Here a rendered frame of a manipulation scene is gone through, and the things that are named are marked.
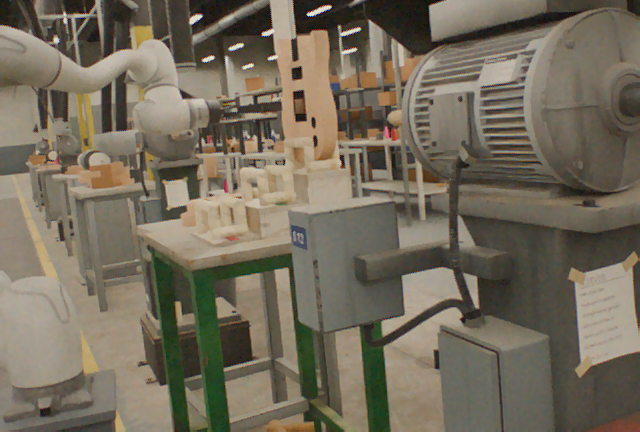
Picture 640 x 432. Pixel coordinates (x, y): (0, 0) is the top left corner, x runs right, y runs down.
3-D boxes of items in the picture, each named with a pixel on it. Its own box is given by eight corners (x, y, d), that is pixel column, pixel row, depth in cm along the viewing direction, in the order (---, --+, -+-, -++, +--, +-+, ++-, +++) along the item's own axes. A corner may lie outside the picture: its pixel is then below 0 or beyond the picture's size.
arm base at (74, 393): (-1, 431, 140) (-5, 405, 139) (13, 393, 161) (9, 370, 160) (92, 412, 145) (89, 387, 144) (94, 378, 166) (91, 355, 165)
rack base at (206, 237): (262, 239, 203) (262, 235, 203) (213, 247, 197) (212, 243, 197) (234, 229, 228) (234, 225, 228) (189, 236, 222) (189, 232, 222)
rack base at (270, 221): (312, 231, 209) (309, 201, 208) (261, 239, 203) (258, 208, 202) (279, 222, 234) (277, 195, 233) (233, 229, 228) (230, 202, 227)
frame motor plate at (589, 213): (721, 207, 96) (721, 180, 95) (593, 234, 86) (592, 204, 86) (538, 192, 128) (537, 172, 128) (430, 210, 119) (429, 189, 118)
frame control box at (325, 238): (487, 365, 107) (476, 200, 104) (366, 400, 98) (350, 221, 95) (403, 328, 129) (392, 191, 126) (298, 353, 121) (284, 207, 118)
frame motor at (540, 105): (697, 184, 99) (692, 1, 96) (554, 211, 88) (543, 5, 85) (509, 175, 136) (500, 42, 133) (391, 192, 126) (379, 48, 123)
